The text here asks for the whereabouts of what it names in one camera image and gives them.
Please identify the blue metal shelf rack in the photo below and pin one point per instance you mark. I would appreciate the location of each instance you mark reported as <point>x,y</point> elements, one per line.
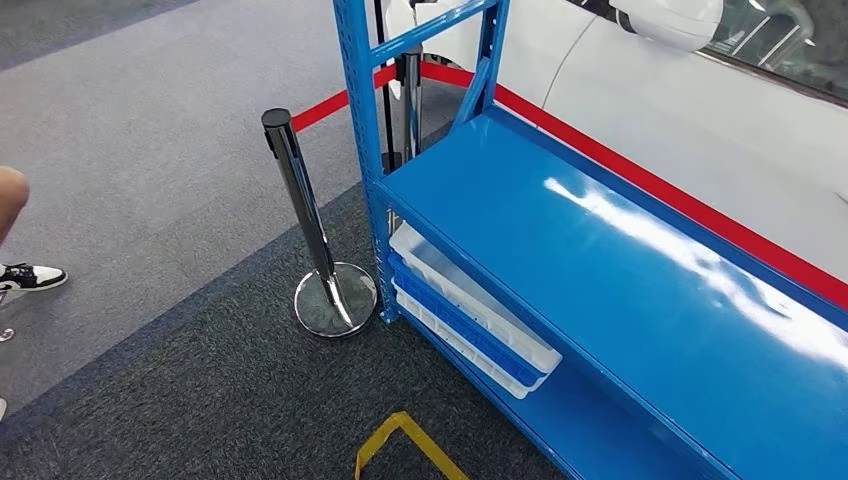
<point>563,265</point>

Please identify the white plastic bin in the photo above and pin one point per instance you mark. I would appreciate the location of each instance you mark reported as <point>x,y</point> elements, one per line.
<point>464,291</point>
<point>450,344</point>

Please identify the blue plastic bin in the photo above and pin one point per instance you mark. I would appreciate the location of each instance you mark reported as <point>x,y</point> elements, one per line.
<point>464,324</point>

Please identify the black barrier belt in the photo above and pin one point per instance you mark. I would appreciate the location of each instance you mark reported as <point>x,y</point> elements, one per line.
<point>383,99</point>

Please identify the red barrier belt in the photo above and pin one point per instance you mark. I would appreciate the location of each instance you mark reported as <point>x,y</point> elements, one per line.
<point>662,189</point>

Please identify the white car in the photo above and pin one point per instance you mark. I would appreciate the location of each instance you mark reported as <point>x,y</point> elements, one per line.
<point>696,119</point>

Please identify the seated person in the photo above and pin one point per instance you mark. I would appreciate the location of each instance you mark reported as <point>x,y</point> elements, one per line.
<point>33,277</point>

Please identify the chrome stool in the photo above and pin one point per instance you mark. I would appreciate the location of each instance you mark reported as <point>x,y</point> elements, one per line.
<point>6,334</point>

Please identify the chrome stanchion post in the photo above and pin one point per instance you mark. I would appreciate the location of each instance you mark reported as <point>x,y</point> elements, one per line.
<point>305,199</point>
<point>412,99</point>

